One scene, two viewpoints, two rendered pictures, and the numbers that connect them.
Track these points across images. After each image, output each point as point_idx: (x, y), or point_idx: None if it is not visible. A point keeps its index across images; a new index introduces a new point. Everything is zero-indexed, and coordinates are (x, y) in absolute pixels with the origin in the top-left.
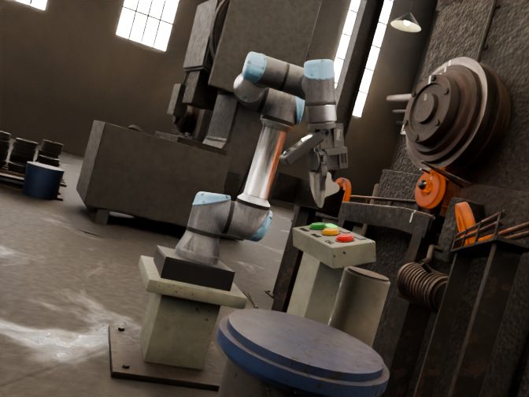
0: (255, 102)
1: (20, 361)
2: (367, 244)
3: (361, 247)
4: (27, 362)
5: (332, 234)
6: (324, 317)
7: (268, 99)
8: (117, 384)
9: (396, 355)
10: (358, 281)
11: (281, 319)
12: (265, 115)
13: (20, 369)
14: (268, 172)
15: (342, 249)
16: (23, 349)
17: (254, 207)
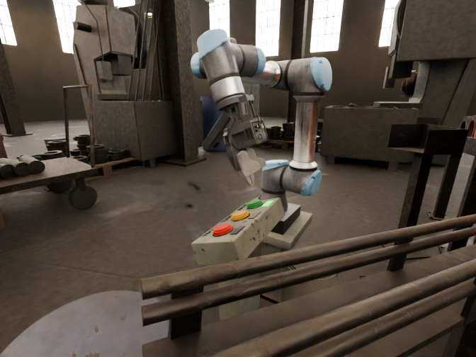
0: (280, 85)
1: (182, 258)
2: (224, 244)
3: (219, 246)
4: (184, 260)
5: (234, 219)
6: (236, 302)
7: (288, 78)
8: (213, 284)
9: (467, 332)
10: (285, 269)
11: (123, 311)
12: (293, 92)
13: (176, 263)
14: (304, 139)
15: (199, 246)
16: (192, 251)
17: (296, 170)
